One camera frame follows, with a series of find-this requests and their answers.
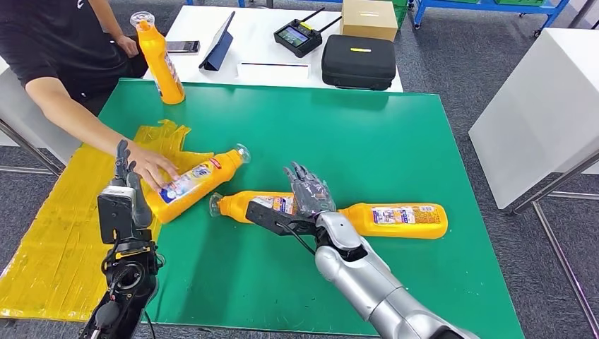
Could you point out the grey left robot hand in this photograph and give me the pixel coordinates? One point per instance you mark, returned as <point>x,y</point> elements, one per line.
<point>139,206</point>

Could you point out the person's left hand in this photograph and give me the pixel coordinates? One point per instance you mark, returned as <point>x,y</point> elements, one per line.
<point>127,46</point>

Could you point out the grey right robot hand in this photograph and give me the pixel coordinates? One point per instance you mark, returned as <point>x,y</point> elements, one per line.
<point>313,196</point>

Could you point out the person's right hand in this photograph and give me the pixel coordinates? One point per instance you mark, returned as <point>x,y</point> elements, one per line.
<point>149,163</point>

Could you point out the orange bottle clear cap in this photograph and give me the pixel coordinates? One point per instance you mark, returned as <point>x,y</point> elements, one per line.
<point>360,222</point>
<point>220,170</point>
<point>161,65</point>
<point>234,206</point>

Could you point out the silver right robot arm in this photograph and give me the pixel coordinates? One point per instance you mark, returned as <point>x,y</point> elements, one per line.
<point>374,285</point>

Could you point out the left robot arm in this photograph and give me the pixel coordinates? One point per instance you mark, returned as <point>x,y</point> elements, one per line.
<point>126,280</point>

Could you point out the person's right forearm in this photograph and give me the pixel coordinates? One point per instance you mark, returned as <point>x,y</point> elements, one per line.
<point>79,121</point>

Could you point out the person's left forearm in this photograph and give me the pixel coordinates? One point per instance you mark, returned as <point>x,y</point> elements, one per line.
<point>105,18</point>

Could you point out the black smartphone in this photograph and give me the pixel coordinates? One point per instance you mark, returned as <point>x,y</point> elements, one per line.
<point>183,47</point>

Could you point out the green table mat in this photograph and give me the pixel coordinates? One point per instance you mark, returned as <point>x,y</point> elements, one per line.
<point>327,140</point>

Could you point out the person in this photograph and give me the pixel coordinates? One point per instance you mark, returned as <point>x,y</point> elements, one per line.
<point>56,37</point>

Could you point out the yellow tape sheet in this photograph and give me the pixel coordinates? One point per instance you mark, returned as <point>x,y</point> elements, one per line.
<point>56,234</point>

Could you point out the tablet in blue cover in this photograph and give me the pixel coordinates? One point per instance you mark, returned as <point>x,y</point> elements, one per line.
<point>217,49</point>

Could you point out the long white box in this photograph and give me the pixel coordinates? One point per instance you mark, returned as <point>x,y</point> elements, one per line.
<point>274,75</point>

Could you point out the white table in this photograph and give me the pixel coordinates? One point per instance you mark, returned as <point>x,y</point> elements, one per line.
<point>255,30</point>
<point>18,117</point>
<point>538,117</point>

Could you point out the black carrying case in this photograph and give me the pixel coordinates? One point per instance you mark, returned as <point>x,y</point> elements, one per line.
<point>358,63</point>

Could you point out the black remote controller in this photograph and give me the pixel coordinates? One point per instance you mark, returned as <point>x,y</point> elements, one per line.
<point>298,38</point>

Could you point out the brown cardboard box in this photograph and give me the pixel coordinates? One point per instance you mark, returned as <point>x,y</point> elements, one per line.
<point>369,21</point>

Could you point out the green storage bin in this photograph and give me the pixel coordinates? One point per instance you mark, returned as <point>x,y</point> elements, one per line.
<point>519,2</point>
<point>400,11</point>

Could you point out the blue metal rack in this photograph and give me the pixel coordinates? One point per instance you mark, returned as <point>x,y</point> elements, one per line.
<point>468,5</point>

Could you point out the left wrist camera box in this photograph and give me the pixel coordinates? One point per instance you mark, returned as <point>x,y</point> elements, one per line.
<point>114,215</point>

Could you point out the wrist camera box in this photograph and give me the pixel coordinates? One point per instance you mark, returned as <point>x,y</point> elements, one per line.
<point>114,215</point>
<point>271,217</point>

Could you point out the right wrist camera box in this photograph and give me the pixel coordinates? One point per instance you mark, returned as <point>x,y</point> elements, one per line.
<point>271,217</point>

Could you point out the grey metal table frame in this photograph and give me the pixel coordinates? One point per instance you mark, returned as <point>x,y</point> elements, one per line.
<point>557,182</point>
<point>29,145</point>

